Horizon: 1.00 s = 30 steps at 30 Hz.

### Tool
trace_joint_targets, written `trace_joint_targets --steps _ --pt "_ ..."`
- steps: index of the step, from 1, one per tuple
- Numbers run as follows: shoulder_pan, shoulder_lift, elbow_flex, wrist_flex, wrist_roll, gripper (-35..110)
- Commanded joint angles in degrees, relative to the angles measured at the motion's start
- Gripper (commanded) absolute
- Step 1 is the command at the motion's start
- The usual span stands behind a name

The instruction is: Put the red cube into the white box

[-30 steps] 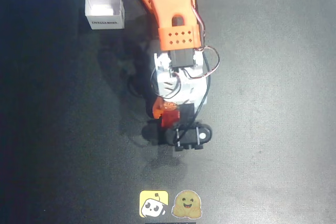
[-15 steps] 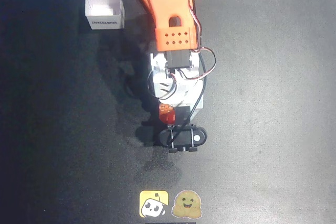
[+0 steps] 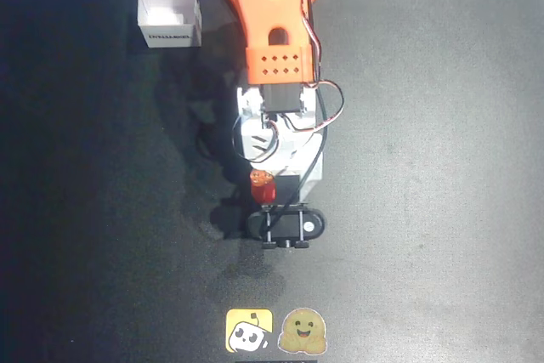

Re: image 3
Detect red cube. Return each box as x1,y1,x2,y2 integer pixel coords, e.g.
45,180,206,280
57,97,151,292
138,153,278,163
251,182,278,205

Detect white cardboard box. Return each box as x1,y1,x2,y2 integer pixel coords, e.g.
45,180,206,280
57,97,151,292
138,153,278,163
136,0,203,49

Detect black webcam on gripper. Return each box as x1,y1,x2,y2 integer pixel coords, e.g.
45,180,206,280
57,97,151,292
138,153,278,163
246,204,327,250

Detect yellow robot sticker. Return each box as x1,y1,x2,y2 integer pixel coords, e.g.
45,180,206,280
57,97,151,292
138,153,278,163
225,308,274,354

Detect smiling hugging face sticker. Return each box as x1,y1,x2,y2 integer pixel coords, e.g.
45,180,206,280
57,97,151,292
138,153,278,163
277,307,328,355

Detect white red servo wires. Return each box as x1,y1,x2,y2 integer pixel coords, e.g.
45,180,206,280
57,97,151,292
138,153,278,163
231,0,346,165

